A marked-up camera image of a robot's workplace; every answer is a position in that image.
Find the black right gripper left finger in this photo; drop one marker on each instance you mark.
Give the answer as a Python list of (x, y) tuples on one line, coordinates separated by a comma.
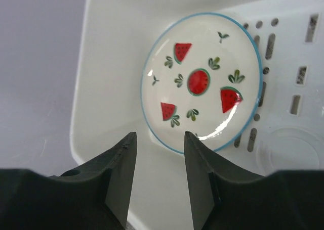
[(94, 195)]

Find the white plastic bin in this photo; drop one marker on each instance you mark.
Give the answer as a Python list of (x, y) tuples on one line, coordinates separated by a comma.
[(117, 37)]

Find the white watermelon pattern plate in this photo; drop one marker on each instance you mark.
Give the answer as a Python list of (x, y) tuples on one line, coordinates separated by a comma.
[(203, 75)]

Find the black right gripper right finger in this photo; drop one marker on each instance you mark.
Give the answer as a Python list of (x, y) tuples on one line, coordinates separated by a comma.
[(226, 196)]

